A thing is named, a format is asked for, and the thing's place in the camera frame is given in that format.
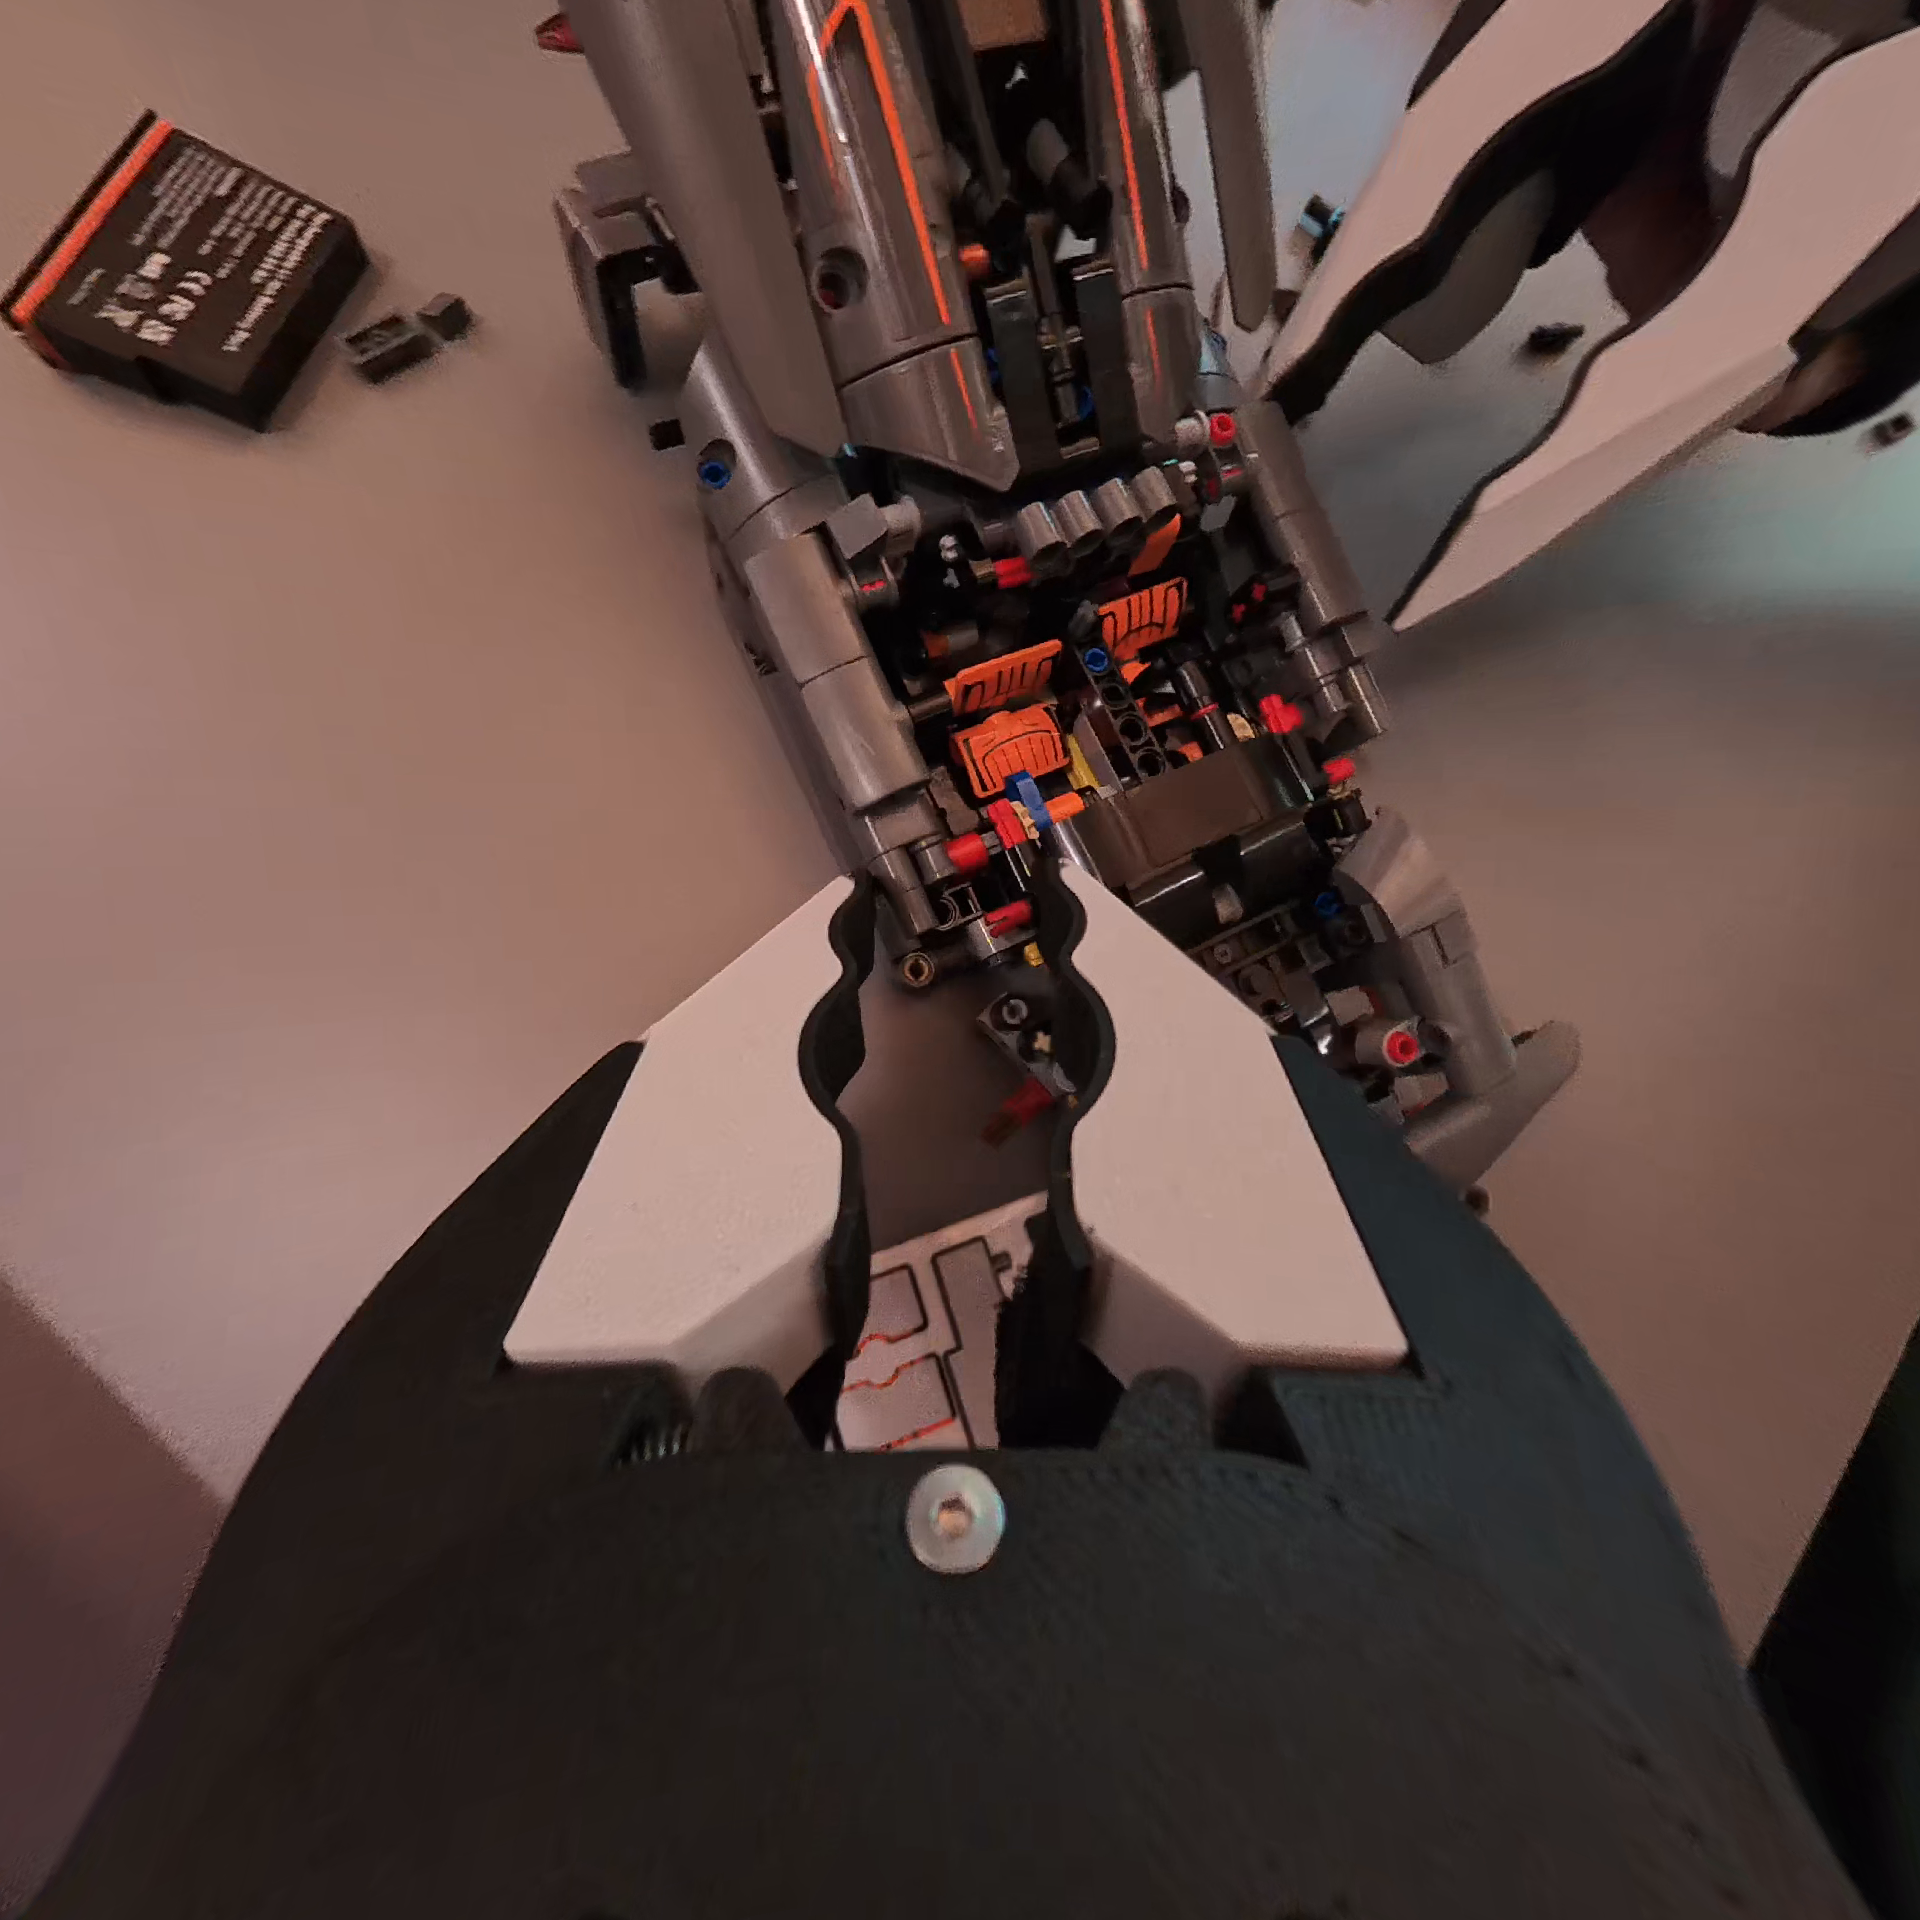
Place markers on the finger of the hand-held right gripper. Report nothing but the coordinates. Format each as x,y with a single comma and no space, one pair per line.
1680,376
1486,165

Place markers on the dark grey lego connector piece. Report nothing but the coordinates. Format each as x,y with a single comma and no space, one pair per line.
1036,1059

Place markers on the black battery pack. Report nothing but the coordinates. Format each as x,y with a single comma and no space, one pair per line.
195,286

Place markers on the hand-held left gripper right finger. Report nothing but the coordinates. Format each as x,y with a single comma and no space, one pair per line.
1230,1200

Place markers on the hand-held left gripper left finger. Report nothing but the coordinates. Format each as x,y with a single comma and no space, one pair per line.
691,1200

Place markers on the white sticker sheet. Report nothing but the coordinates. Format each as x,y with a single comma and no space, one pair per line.
915,1350

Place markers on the grey lego car model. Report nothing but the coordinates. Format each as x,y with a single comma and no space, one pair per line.
900,376

